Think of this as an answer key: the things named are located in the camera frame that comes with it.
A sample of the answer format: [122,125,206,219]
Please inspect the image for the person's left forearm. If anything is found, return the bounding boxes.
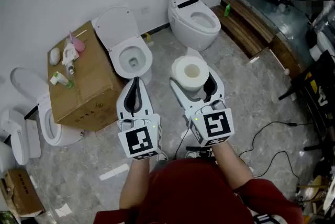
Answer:
[119,156,152,210]

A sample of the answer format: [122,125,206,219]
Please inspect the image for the green and white tube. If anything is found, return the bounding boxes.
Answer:
[50,71,74,89]

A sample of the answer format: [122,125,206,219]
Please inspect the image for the white toilet with grey lid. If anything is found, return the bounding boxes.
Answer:
[9,66,85,147]

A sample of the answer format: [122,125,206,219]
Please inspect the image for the black stand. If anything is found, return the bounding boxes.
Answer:
[278,49,335,152]

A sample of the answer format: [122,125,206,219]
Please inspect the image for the white paper strip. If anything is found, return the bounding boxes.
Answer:
[98,163,130,182]

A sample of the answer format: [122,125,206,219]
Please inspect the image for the new white toilet paper roll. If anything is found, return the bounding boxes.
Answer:
[171,47,210,93]

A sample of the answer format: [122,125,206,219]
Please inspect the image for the person's left shoe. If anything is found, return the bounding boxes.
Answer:
[156,151,170,164]

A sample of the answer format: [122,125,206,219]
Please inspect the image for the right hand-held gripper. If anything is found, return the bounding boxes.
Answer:
[169,65,235,148]

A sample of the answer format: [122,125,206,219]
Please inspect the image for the white smart toilet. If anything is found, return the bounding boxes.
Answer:
[167,0,222,52]

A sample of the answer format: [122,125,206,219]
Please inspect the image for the wooden steps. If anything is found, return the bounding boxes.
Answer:
[210,0,276,59]

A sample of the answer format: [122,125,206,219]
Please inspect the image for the person's right forearm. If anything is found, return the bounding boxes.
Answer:
[210,141,255,190]

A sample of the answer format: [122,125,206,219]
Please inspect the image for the grey raised platform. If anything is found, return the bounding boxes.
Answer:
[234,0,315,80]

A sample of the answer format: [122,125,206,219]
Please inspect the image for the small open cardboard box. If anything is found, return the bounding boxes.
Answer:
[0,169,46,219]

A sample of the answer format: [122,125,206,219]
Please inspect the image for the white toilet with round lid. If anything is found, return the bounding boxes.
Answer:
[91,6,153,85]

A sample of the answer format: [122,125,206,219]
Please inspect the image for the white paper scrap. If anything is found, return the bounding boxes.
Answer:
[54,203,73,218]

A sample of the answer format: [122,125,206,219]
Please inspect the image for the white crumpled packet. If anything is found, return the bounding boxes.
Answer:
[61,39,80,66]

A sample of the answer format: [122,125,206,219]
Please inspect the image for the black floor cable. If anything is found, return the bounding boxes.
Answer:
[238,120,314,182]

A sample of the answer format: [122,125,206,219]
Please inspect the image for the large cardboard box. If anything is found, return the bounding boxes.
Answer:
[47,20,126,132]

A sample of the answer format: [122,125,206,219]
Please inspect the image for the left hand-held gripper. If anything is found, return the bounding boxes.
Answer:
[116,76,163,161]

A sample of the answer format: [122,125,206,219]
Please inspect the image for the person's red shirt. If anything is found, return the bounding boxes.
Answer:
[93,156,305,224]

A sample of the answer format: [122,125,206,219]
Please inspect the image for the white oval soap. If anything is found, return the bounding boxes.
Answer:
[49,47,61,66]

